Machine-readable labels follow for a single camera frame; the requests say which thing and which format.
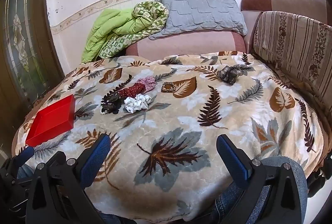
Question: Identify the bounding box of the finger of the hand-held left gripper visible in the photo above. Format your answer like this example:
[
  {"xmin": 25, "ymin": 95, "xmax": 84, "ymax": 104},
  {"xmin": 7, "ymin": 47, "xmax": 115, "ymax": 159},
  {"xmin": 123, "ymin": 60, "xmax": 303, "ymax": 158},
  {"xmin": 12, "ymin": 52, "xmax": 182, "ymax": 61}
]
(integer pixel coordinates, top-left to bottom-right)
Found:
[{"xmin": 0, "ymin": 146, "xmax": 35, "ymax": 183}]

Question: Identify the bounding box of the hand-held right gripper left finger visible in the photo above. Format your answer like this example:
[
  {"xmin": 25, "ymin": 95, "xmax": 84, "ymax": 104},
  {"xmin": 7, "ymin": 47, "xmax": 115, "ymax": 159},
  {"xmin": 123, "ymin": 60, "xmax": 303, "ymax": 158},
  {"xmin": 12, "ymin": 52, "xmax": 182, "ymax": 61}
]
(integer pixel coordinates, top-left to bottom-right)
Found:
[{"xmin": 26, "ymin": 133, "xmax": 112, "ymax": 224}]

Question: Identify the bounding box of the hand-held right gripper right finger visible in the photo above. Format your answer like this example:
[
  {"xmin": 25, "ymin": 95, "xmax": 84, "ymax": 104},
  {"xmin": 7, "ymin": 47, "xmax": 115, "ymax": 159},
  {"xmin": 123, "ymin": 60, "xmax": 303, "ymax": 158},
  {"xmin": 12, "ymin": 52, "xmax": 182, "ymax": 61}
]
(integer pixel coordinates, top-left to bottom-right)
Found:
[{"xmin": 216, "ymin": 134, "xmax": 308, "ymax": 224}]

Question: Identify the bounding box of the red square box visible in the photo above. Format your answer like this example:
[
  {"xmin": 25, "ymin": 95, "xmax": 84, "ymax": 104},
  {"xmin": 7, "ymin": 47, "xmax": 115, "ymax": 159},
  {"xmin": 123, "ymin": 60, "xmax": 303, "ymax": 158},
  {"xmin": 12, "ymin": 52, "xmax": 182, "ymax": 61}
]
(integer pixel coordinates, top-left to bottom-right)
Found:
[{"xmin": 25, "ymin": 95, "xmax": 76, "ymax": 147}]

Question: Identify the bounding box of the black hair claw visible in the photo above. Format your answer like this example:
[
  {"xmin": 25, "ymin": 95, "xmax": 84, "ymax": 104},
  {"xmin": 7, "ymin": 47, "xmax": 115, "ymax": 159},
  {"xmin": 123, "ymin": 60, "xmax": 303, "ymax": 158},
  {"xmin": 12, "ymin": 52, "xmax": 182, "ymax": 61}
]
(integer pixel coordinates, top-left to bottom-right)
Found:
[{"xmin": 101, "ymin": 92, "xmax": 121, "ymax": 113}]

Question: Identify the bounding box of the white dotted scrunchie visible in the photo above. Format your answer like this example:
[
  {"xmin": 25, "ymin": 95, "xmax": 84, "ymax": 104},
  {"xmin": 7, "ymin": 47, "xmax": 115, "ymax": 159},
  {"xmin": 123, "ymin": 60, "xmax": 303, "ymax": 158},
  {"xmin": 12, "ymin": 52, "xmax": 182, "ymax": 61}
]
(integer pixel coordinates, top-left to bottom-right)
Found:
[{"xmin": 124, "ymin": 94, "xmax": 151, "ymax": 113}]

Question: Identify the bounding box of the dark red dotted scrunchie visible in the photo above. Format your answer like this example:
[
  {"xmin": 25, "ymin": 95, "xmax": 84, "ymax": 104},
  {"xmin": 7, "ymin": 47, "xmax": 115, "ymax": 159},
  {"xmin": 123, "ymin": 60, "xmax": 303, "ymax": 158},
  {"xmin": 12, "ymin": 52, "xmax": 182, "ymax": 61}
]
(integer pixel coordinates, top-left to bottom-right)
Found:
[{"xmin": 119, "ymin": 84, "xmax": 147, "ymax": 98}]

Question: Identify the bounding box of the grey black scrunchie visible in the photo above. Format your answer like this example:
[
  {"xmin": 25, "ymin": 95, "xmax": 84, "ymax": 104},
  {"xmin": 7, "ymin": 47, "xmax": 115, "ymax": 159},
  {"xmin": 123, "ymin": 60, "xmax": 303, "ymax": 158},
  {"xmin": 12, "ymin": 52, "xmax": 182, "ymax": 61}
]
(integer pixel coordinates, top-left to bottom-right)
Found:
[{"xmin": 216, "ymin": 65, "xmax": 243, "ymax": 84}]

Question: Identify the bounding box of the pink checked scrunchie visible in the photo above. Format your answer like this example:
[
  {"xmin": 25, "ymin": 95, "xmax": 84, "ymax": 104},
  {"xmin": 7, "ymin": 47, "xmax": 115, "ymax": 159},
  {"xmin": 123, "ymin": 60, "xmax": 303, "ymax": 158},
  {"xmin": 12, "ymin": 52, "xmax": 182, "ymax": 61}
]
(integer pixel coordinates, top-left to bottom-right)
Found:
[{"xmin": 137, "ymin": 76, "xmax": 156, "ymax": 89}]

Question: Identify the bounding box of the brown leopard hair tie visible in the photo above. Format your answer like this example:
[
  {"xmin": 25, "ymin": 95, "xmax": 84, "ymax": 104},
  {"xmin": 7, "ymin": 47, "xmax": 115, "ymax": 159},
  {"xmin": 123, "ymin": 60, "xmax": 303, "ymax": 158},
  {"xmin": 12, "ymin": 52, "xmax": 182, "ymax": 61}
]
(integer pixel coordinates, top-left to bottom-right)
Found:
[{"xmin": 161, "ymin": 81, "xmax": 176, "ymax": 93}]

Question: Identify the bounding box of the leaf printed blanket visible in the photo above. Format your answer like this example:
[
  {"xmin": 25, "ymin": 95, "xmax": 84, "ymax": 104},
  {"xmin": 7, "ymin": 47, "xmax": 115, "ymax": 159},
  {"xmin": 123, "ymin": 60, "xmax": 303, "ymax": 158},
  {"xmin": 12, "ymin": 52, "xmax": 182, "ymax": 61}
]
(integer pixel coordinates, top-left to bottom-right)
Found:
[{"xmin": 12, "ymin": 50, "xmax": 327, "ymax": 224}]

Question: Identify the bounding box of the wooden stained glass door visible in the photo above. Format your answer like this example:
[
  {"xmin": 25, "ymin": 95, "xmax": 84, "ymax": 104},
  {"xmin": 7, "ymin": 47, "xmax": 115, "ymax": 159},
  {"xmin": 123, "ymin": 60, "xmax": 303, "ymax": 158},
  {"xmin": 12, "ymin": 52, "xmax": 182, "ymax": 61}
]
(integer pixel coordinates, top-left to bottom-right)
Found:
[{"xmin": 0, "ymin": 0, "xmax": 65, "ymax": 157}]

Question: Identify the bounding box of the green quilt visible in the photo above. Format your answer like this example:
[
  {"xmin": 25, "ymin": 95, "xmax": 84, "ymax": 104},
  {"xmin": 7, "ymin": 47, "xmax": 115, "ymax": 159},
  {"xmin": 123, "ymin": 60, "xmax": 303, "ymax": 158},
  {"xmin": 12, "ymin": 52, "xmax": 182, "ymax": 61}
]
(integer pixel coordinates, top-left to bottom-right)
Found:
[{"xmin": 81, "ymin": 1, "xmax": 170, "ymax": 63}]

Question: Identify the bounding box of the striped floral cushion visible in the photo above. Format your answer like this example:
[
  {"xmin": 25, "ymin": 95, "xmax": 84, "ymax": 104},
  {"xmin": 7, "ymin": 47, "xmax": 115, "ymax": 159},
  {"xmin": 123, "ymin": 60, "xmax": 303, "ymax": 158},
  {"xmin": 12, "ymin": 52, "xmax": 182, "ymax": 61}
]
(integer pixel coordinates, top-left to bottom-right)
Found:
[{"xmin": 253, "ymin": 11, "xmax": 332, "ymax": 115}]

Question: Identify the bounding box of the grey quilted pillow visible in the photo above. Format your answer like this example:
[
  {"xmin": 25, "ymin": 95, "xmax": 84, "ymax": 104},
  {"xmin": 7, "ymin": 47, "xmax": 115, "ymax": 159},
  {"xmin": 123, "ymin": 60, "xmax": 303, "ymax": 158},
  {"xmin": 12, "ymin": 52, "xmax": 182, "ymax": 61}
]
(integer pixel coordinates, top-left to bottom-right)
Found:
[{"xmin": 148, "ymin": 0, "xmax": 248, "ymax": 41}]

